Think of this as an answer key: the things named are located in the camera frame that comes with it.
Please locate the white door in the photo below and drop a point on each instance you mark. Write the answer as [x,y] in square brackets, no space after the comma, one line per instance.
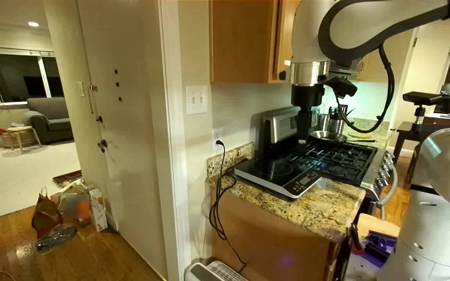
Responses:
[131,156]

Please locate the small light wooden table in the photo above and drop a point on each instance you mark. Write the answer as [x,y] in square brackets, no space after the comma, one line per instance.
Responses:
[22,130]

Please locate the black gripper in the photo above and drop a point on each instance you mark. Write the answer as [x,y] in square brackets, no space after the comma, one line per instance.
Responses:
[307,95]

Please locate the dark bag on floor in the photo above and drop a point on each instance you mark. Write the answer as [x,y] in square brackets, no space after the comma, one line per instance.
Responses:
[54,237]

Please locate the white wall switch by door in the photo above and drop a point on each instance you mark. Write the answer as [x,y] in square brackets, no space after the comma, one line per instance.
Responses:
[79,89]

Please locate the round ceiling light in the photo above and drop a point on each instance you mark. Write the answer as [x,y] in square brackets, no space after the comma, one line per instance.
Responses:
[32,24]

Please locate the orange item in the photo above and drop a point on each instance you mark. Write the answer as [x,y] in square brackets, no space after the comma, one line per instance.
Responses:
[81,208]

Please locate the brown paper bag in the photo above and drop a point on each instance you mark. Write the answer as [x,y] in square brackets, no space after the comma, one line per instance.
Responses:
[45,216]

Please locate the purple box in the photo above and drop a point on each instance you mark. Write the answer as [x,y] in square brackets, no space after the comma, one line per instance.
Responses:
[381,247]

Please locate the granite counter base cabinet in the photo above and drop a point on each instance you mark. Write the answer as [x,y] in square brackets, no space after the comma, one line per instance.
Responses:
[265,244]

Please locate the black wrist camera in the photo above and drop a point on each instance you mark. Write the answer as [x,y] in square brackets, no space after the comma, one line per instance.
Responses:
[342,86]

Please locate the grey sofa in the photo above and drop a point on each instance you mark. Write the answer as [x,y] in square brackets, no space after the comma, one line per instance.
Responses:
[47,122]

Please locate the white bag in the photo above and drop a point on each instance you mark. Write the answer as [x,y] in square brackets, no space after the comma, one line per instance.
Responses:
[98,211]

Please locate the black induction cooktop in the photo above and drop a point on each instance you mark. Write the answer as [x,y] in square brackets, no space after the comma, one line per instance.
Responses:
[276,177]

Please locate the white floor appliance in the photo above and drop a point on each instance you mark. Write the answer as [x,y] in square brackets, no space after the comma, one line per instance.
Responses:
[211,272]

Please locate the wooden wall cabinet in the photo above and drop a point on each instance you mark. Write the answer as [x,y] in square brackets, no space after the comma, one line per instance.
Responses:
[240,41]

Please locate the black camera on tripod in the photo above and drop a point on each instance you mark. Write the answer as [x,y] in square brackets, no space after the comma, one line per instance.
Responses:
[420,97]

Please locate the dark window with blinds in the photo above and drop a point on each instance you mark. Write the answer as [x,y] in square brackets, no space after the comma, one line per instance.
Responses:
[15,78]

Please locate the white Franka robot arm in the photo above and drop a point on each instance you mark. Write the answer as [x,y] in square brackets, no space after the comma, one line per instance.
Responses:
[443,172]

